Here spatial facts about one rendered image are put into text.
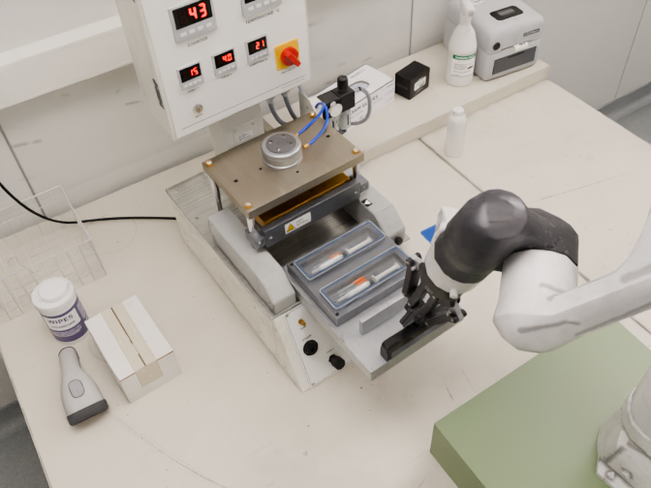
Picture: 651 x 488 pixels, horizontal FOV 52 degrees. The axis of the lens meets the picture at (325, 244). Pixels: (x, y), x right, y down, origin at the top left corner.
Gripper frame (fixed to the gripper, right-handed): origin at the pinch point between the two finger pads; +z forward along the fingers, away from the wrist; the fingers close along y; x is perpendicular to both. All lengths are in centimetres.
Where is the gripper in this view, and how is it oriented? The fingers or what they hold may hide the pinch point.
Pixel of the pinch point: (413, 314)
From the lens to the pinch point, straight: 118.6
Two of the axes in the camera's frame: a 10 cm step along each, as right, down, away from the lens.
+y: 5.7, 7.8, -2.6
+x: 8.0, -4.7, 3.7
